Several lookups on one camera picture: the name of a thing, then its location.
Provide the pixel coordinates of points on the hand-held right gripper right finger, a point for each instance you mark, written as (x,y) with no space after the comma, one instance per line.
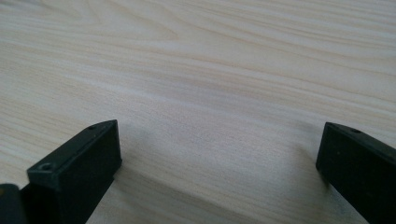
(361,168)

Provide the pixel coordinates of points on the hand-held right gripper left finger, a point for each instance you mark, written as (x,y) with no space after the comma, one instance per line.
(81,168)

